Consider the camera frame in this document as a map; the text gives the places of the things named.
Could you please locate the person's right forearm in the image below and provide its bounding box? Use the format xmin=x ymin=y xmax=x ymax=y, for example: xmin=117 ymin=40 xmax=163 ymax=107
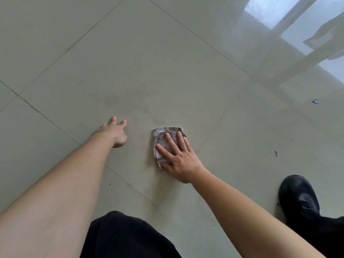
xmin=189 ymin=168 xmax=327 ymax=258

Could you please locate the grey rag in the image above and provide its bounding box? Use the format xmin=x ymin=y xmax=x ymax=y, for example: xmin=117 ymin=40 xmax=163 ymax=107
xmin=152 ymin=127 xmax=186 ymax=171

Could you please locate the person's left forearm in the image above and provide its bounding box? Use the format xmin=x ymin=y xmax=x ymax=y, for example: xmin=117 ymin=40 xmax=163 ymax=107
xmin=0 ymin=133 xmax=116 ymax=258

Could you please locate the person's left hand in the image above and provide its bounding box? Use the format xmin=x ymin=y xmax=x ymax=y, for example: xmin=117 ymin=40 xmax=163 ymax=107
xmin=91 ymin=116 xmax=128 ymax=149

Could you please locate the person's right hand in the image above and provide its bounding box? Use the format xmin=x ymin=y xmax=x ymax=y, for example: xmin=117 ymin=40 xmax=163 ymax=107
xmin=156 ymin=130 xmax=206 ymax=184

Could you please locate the person's black right shoe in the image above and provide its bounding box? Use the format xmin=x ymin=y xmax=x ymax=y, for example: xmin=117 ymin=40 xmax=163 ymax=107
xmin=278 ymin=174 xmax=321 ymax=226

